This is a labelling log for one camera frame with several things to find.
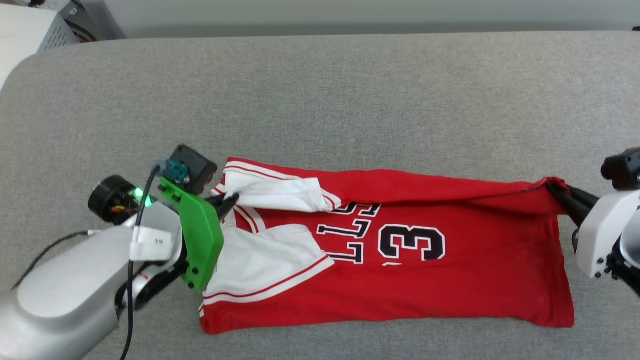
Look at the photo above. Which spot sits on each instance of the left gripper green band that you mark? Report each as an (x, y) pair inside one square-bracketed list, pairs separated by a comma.
[(202, 235)]

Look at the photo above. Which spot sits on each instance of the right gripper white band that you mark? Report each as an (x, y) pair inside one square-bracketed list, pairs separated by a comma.
[(600, 235)]

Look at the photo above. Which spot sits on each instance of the red white basketball jersey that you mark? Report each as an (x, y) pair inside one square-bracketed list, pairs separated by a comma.
[(450, 290)]

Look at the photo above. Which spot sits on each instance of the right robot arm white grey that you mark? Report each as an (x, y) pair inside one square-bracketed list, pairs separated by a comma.
[(631, 240)]

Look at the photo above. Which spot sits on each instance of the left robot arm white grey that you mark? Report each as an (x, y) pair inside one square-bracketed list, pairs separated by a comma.
[(60, 300)]

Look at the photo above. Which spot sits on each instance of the grey partition foot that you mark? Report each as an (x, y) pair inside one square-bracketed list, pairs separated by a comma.
[(102, 20)]

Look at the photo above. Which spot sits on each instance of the white partition panel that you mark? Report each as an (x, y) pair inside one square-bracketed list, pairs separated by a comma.
[(350, 12)]

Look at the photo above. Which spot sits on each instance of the white metal equipment box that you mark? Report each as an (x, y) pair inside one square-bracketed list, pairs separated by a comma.
[(20, 40)]

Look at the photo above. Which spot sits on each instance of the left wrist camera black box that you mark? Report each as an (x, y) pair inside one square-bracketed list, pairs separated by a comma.
[(197, 167)]

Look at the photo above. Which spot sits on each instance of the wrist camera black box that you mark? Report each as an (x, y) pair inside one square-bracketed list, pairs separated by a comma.
[(197, 167), (625, 167)]

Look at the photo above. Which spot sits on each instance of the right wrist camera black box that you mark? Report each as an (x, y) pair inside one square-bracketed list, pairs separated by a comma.
[(625, 167)]

